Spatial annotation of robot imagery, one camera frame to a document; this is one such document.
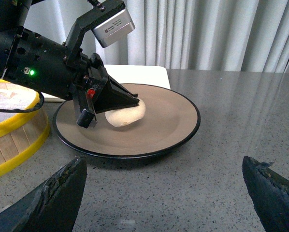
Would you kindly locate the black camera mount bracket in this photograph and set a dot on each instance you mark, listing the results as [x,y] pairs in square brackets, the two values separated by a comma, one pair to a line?
[89,21]

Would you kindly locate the cream plastic serving tray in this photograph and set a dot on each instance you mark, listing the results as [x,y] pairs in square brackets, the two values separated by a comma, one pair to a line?
[137,74]

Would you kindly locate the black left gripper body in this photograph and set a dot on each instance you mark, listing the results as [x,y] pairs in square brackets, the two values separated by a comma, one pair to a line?
[39,63]

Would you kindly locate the yellow rimmed wooden steamer basket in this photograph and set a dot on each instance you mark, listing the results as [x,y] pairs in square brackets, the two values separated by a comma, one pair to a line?
[21,135]

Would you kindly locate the brown plate with black rim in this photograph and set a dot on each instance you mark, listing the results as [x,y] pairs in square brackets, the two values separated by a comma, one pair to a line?
[170,120]

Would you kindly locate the white steamed bun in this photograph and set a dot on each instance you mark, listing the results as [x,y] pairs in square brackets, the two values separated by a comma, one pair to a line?
[126,116]

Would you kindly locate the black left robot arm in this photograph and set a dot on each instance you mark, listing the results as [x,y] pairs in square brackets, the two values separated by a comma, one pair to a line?
[13,14]

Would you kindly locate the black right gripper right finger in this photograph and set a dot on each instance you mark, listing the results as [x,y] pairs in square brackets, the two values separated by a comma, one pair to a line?
[269,192]

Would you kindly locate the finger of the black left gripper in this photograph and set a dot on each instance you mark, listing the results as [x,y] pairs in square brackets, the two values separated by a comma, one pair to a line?
[114,96]
[93,118]

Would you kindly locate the grey pleated curtain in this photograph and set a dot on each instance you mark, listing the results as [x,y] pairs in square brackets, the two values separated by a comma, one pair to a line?
[218,35]

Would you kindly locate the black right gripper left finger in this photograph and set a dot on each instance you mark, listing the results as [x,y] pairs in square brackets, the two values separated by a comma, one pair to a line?
[53,206]

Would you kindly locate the white mesh steamer liner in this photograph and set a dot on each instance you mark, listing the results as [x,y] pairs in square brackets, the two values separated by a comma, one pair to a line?
[15,99]

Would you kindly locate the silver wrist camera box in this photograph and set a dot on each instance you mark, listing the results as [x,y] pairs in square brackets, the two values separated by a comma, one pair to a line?
[114,28]

